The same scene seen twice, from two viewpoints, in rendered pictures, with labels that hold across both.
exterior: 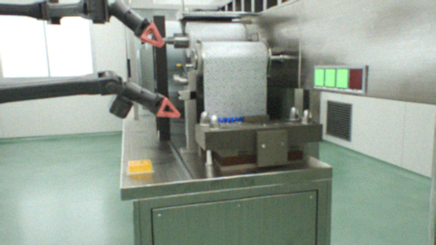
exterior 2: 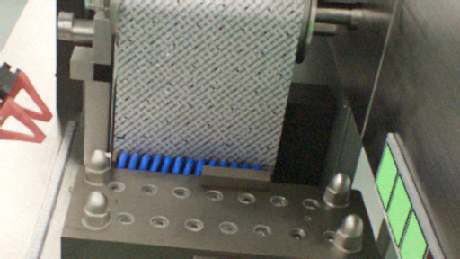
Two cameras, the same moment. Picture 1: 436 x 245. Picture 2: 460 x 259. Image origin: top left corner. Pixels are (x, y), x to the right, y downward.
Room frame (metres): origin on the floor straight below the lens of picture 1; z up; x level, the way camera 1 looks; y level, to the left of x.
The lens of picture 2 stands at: (0.40, -0.24, 1.62)
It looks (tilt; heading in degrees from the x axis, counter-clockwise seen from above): 32 degrees down; 13
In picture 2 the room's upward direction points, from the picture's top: 6 degrees clockwise
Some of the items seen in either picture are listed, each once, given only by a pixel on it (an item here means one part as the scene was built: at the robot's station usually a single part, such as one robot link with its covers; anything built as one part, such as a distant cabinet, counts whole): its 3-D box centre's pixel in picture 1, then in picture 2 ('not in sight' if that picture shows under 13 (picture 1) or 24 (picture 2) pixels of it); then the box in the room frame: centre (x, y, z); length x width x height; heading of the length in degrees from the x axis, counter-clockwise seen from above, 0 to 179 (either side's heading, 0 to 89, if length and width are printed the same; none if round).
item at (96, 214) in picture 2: (214, 122); (96, 207); (1.11, 0.01, 1.05); 0.04 x 0.04 x 0.04
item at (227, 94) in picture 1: (235, 96); (199, 108); (1.30, -0.07, 1.12); 0.23 x 0.01 x 0.18; 104
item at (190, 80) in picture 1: (187, 113); (90, 104); (1.35, 0.12, 1.05); 0.06 x 0.05 x 0.31; 104
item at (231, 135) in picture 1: (257, 132); (218, 228); (1.19, -0.13, 1.00); 0.40 x 0.16 x 0.06; 104
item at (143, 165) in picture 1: (139, 166); not in sight; (1.12, 0.25, 0.91); 0.07 x 0.07 x 0.02; 14
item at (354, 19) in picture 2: (272, 58); (331, 12); (1.40, -0.22, 1.25); 0.07 x 0.04 x 0.04; 104
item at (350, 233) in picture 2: (307, 116); (350, 229); (1.19, -0.30, 1.05); 0.04 x 0.04 x 0.04
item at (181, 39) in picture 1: (180, 40); not in sight; (1.56, 0.15, 1.33); 0.06 x 0.06 x 0.06; 14
